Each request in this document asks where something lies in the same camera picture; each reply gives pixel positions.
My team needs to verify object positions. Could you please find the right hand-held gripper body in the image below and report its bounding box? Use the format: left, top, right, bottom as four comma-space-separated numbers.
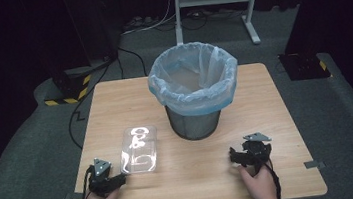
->
240, 130, 276, 176

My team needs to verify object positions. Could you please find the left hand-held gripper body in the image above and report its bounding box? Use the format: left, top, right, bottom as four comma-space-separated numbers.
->
85, 156, 120, 199

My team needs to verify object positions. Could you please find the person's right hand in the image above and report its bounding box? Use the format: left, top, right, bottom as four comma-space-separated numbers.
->
236, 160, 280, 199

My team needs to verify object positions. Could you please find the grey tape strip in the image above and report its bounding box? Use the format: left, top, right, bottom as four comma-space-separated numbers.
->
63, 190, 85, 199
302, 158, 326, 171

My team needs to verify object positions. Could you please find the clear plastic container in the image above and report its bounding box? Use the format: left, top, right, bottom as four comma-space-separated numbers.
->
115, 124, 162, 176

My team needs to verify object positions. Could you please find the grey mesh trash bin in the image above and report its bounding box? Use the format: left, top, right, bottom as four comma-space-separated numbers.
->
164, 99, 225, 145

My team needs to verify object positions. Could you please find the light blue plastic bin liner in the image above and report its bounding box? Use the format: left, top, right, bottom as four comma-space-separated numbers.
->
143, 37, 244, 122

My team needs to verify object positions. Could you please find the black yellow striped stand base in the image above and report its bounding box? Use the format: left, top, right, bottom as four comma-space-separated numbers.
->
41, 66, 95, 108

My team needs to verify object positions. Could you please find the black box on floor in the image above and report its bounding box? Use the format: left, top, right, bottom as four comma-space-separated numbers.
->
277, 48, 333, 85

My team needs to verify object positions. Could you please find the power strip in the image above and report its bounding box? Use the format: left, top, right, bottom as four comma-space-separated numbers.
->
121, 14, 155, 32

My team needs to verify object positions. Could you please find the right hand-held gripper black cable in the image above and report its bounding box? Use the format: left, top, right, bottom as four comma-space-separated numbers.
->
263, 159, 283, 199

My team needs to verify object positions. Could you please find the black floor cable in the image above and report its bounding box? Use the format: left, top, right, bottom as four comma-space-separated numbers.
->
59, 43, 155, 152

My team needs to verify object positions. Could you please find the white floor cable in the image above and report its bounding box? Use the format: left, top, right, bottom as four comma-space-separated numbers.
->
116, 0, 180, 37

